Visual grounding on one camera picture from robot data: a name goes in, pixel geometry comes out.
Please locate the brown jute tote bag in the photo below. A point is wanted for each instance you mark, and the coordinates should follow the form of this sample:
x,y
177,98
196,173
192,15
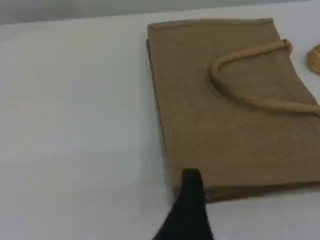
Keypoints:
x,y
225,112

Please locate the white tablecloth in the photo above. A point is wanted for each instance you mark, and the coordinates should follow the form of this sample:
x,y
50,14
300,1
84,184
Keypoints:
x,y
75,125

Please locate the long striped bread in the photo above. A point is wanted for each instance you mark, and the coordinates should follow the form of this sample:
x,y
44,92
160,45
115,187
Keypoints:
x,y
314,60

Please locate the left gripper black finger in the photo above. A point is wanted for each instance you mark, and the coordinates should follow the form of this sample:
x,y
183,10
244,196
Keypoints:
x,y
186,215

